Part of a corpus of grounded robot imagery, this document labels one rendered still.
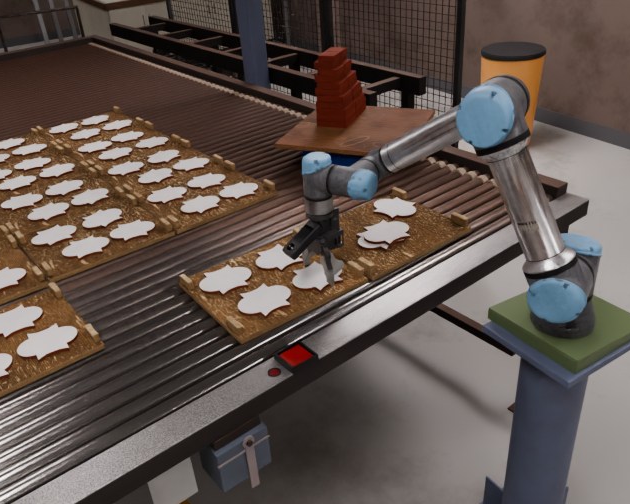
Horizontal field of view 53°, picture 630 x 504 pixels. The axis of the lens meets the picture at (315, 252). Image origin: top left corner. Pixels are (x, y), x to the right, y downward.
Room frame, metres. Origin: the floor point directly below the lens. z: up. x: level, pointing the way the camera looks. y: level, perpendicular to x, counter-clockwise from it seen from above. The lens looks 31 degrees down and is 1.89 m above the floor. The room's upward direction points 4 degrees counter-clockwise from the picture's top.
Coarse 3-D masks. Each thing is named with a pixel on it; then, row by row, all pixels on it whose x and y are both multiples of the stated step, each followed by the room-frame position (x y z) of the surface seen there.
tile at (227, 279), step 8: (216, 272) 1.52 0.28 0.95; (224, 272) 1.52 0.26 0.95; (232, 272) 1.52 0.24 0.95; (240, 272) 1.51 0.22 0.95; (248, 272) 1.51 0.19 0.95; (208, 280) 1.49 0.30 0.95; (216, 280) 1.48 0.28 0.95; (224, 280) 1.48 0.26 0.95; (232, 280) 1.48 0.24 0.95; (240, 280) 1.47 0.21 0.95; (248, 280) 1.48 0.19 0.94; (200, 288) 1.45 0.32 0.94; (208, 288) 1.44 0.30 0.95; (216, 288) 1.44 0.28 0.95; (224, 288) 1.44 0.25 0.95; (232, 288) 1.44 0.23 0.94
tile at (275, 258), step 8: (272, 248) 1.64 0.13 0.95; (280, 248) 1.63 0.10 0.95; (264, 256) 1.59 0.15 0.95; (272, 256) 1.59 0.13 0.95; (280, 256) 1.59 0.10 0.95; (288, 256) 1.58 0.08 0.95; (256, 264) 1.55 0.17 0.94; (264, 264) 1.55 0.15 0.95; (272, 264) 1.54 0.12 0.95; (280, 264) 1.54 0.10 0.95; (288, 264) 1.54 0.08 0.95
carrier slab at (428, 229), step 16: (368, 208) 1.87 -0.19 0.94; (416, 208) 1.85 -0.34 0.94; (352, 224) 1.77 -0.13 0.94; (368, 224) 1.76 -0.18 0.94; (416, 224) 1.74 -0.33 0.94; (432, 224) 1.73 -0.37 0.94; (448, 224) 1.72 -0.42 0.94; (352, 240) 1.67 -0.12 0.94; (416, 240) 1.64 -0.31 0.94; (432, 240) 1.63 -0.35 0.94; (448, 240) 1.63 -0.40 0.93; (336, 256) 1.59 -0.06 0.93; (352, 256) 1.57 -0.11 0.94; (368, 256) 1.56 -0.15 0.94; (384, 256) 1.56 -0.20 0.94; (400, 256) 1.55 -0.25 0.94; (416, 256) 1.56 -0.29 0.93; (384, 272) 1.48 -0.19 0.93
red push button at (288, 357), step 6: (294, 348) 1.18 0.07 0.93; (300, 348) 1.18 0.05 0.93; (282, 354) 1.16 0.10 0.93; (288, 354) 1.16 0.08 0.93; (294, 354) 1.16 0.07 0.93; (300, 354) 1.16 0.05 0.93; (306, 354) 1.15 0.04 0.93; (288, 360) 1.14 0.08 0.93; (294, 360) 1.14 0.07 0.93; (300, 360) 1.13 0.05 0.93; (294, 366) 1.12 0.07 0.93
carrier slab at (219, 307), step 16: (288, 240) 1.70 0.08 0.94; (240, 256) 1.62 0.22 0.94; (256, 256) 1.61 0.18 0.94; (320, 256) 1.59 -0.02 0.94; (208, 272) 1.54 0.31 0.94; (256, 272) 1.52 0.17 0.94; (272, 272) 1.52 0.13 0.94; (288, 272) 1.51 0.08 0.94; (240, 288) 1.45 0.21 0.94; (256, 288) 1.44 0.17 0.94; (336, 288) 1.41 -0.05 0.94; (352, 288) 1.42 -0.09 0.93; (208, 304) 1.38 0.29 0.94; (224, 304) 1.38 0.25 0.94; (304, 304) 1.35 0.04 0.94; (320, 304) 1.36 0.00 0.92; (224, 320) 1.30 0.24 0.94; (240, 320) 1.30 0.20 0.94; (256, 320) 1.29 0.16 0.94; (272, 320) 1.29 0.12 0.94; (288, 320) 1.30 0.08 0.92; (240, 336) 1.23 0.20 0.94; (256, 336) 1.25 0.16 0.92
